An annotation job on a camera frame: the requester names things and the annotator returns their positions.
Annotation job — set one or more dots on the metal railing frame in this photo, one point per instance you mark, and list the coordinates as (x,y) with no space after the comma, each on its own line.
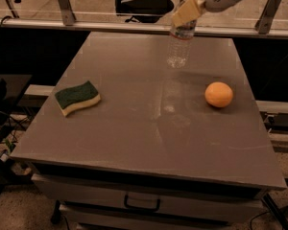
(100,15)

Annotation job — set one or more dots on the black drawer handle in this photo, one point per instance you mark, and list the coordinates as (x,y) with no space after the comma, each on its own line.
(141,204)

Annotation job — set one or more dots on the orange fruit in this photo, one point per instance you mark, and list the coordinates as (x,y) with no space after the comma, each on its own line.
(218,94)

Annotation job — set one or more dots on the black office chair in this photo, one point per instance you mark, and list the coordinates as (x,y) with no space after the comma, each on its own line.
(143,11)

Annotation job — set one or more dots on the black side table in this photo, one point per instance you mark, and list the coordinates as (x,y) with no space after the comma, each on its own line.
(12,88)

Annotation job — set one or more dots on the grey drawer cabinet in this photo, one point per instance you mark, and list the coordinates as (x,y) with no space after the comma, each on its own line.
(95,203)

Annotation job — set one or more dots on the clear plastic water bottle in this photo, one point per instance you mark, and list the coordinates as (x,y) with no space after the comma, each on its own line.
(180,36)

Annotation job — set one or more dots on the green and yellow sponge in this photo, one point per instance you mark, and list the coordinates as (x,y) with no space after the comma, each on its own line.
(77,97)

